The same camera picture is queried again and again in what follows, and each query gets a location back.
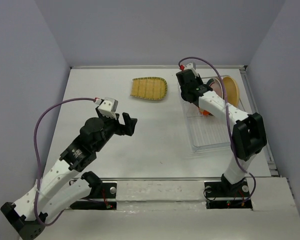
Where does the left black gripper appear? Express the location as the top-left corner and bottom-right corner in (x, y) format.
(93, 106), (137, 152)

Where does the cream plate orange pattern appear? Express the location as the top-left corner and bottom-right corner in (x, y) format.
(206, 78), (224, 98)

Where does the orange plastic bowl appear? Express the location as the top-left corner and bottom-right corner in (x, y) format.
(199, 108), (213, 116)

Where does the bamboo pattern tray plate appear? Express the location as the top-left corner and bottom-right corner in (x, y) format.
(130, 76), (168, 101)

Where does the plain yellow round plate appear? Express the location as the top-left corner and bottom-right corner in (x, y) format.
(222, 75), (240, 108)

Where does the white plate green red rim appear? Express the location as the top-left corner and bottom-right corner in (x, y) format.
(210, 78), (224, 99)

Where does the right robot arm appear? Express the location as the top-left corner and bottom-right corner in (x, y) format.
(176, 69), (267, 196)

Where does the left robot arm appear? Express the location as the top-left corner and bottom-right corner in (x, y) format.
(0, 112), (138, 240)

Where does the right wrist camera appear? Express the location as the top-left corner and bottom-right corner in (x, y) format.
(179, 62), (199, 77)

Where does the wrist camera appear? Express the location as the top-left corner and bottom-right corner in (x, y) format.
(179, 62), (199, 77)
(97, 97), (119, 120)

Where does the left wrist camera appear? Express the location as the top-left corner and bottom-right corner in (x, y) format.
(97, 97), (119, 120)

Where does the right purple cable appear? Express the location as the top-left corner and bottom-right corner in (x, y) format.
(177, 57), (256, 207)

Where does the purple cable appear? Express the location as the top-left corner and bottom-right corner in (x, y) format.
(33, 97), (101, 227)
(177, 57), (256, 207)

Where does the white wire dish rack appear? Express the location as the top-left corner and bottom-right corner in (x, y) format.
(177, 74), (248, 153)

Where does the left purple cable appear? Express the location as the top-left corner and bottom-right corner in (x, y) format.
(33, 97), (101, 227)

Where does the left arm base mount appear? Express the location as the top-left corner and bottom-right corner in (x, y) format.
(68, 181), (117, 211)

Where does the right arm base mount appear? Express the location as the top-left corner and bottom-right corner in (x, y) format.
(203, 181), (253, 210)

